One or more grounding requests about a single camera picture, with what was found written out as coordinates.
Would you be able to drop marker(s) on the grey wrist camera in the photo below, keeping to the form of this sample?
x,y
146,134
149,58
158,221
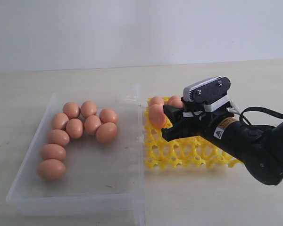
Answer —
x,y
210,94

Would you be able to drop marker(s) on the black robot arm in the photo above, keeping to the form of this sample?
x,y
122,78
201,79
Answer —
x,y
258,147

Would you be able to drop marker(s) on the clear plastic tray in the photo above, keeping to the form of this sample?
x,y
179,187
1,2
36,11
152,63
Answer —
x,y
98,177

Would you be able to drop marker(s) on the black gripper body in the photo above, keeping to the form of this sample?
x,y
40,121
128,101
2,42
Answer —
x,y
191,121

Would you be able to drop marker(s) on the yellow plastic egg tray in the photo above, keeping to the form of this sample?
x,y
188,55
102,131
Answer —
x,y
194,151

